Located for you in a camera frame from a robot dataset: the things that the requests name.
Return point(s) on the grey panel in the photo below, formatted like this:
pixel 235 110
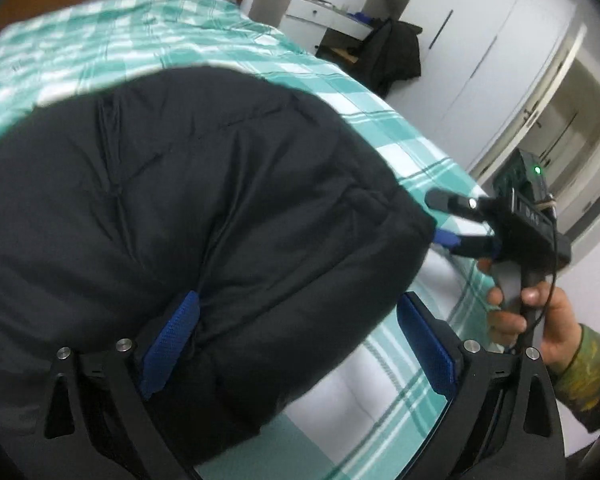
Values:
pixel 270 5

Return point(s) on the white door frame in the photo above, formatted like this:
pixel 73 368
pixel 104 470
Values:
pixel 572 45

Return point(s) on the wooden chair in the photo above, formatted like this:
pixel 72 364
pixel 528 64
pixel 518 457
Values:
pixel 337 52

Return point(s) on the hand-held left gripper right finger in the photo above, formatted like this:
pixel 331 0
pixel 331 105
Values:
pixel 425 345

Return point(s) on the black puffer jacket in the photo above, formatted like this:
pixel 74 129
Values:
pixel 180 210

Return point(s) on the white desk with drawer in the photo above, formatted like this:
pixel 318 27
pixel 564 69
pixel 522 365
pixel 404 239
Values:
pixel 310 12

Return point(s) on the person's right forearm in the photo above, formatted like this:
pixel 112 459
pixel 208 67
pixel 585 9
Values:
pixel 590 375

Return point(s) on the bed with green plaid sheet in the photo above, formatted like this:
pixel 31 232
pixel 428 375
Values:
pixel 130 25

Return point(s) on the person's right hand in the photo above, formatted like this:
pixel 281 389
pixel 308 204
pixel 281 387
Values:
pixel 560 320

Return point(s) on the dark coat on chair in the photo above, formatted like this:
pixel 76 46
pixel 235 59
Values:
pixel 390 55

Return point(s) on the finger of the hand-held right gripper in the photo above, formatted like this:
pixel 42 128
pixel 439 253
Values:
pixel 472 247
pixel 450 201

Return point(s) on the white wardrobe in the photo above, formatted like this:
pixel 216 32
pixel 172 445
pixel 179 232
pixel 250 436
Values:
pixel 480 10

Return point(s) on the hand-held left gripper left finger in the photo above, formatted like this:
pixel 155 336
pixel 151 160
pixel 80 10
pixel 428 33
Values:
pixel 172 340

